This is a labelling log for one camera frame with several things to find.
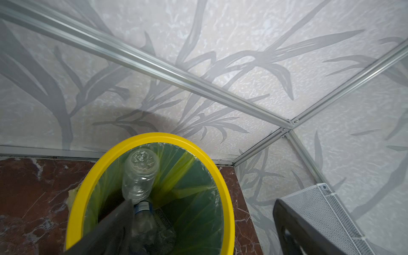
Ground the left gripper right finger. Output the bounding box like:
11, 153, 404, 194
273, 198, 349, 255

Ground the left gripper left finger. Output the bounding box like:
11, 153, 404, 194
64, 200, 133, 255

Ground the clear ribbed bottle white cap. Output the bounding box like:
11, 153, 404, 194
122, 148, 160, 205

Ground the blue-cap water bottle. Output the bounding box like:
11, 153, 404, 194
129, 200, 176, 255

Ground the teal bin with yellow rim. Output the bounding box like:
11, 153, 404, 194
65, 133, 235, 255

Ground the white wire mesh basket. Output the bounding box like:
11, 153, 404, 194
273, 183, 375, 255

